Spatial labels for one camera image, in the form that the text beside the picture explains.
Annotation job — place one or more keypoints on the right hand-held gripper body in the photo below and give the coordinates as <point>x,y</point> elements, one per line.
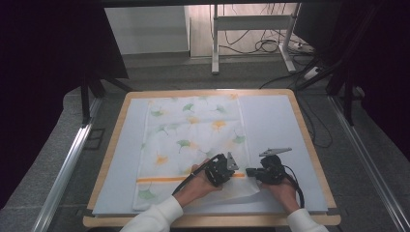
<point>272,170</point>

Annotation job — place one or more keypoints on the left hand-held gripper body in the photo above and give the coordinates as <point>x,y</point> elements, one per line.
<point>219,170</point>

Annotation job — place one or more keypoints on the white leaf print cloth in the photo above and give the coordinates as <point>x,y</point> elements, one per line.
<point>193,135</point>

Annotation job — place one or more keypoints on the person's right hand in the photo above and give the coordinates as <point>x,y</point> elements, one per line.
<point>283,193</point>

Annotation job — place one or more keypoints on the person's left hand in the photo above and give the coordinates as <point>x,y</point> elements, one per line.
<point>196,187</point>

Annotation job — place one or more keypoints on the white table mat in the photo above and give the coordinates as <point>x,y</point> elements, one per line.
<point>274,122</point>

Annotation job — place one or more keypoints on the wooden table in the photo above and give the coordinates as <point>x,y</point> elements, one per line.
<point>206,221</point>

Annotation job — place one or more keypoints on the white power adapter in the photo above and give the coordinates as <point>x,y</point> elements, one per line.
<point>312,72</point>

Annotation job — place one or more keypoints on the black metal stand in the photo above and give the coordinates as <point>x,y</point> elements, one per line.
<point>85,96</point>
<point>348,96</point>

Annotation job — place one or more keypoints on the white power strip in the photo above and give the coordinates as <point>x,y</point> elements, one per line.
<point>301,47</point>

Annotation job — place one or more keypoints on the dark monitor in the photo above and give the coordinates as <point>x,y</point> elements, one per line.
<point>317,22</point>

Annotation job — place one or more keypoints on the dark curtain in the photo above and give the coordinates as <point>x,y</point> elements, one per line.
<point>386,64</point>
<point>38,80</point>

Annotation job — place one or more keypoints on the white cabinet panel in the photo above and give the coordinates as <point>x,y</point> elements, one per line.
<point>145,29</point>

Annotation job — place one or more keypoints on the aluminium rail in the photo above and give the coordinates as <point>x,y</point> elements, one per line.
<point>64,170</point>
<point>367,154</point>

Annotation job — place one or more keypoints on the white metal desk frame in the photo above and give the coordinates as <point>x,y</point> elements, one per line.
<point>251,22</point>

